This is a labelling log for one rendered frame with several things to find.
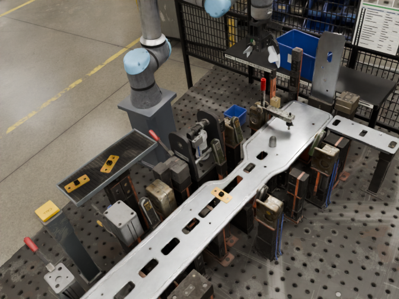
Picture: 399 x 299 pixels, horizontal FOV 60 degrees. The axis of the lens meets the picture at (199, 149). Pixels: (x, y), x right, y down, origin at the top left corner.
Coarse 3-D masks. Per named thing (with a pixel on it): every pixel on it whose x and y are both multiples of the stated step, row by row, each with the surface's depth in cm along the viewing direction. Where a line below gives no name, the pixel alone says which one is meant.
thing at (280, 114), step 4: (268, 104) 156; (264, 108) 154; (268, 108) 154; (272, 108) 154; (276, 108) 153; (268, 112) 154; (272, 112) 152; (276, 112) 151; (280, 112) 151; (284, 112) 151; (276, 116) 152; (280, 116) 150; (284, 116) 149; (288, 116) 148; (292, 116) 148; (284, 120) 150; (288, 120) 148; (288, 124) 151; (292, 124) 151
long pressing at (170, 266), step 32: (320, 128) 152; (256, 160) 142; (288, 160) 141; (160, 224) 125; (224, 224) 123; (128, 256) 117; (160, 256) 116; (192, 256) 115; (96, 288) 111; (160, 288) 109
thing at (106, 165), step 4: (112, 156) 130; (116, 156) 130; (108, 160) 127; (112, 160) 128; (116, 160) 128; (104, 164) 127; (108, 164) 126; (112, 164) 127; (104, 168) 126; (108, 168) 125; (104, 172) 124; (108, 172) 124
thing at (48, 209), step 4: (44, 204) 117; (48, 204) 117; (52, 204) 117; (40, 208) 116; (44, 208) 116; (48, 208) 116; (52, 208) 115; (56, 208) 115; (36, 212) 115; (40, 212) 115; (44, 212) 114; (48, 212) 114; (52, 212) 114; (56, 212) 115; (40, 216) 114; (44, 216) 113; (48, 216) 113; (44, 220) 113
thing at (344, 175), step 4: (344, 136) 152; (348, 148) 158; (344, 160) 163; (344, 164) 167; (340, 172) 167; (344, 172) 171; (340, 176) 169; (344, 176) 169; (348, 176) 168; (344, 180) 167
